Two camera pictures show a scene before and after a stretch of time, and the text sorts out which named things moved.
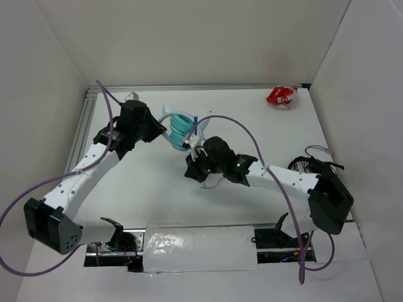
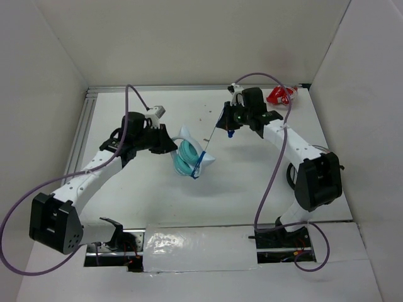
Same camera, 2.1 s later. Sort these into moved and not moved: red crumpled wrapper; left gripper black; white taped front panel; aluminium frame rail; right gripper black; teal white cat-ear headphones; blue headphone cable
Moved: right gripper black; left gripper black; teal white cat-ear headphones; blue headphone cable
Not moved: white taped front panel; aluminium frame rail; red crumpled wrapper
